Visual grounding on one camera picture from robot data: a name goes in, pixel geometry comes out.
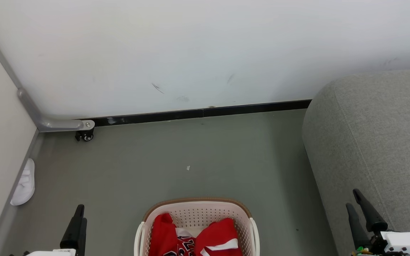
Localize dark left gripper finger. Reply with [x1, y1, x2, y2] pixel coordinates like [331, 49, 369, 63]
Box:
[60, 204, 85, 250]
[77, 217, 88, 256]

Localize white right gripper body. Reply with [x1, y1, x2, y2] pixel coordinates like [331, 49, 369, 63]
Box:
[372, 231, 410, 256]

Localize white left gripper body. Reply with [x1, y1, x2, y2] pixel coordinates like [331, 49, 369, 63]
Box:
[23, 249, 78, 256]

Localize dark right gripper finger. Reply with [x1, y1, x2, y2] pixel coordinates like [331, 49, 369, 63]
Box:
[346, 203, 371, 250]
[353, 188, 389, 233]

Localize red printed basketball jersey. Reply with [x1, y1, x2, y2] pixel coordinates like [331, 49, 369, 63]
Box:
[149, 213, 205, 256]

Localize red shorts with white stripe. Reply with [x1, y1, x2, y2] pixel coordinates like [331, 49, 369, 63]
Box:
[194, 218, 243, 256]

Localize white slipper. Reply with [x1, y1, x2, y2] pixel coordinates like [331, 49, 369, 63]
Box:
[10, 158, 36, 206]

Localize black caster wheel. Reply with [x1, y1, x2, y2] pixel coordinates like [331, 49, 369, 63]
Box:
[75, 130, 95, 142]

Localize cream perforated laundry basket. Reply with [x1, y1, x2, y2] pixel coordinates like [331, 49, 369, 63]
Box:
[134, 198, 261, 256]

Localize black baseboard strip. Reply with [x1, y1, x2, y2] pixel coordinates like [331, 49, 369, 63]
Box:
[78, 100, 312, 128]

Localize grey metal frame leg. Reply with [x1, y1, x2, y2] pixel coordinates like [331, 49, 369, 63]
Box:
[0, 14, 95, 133]

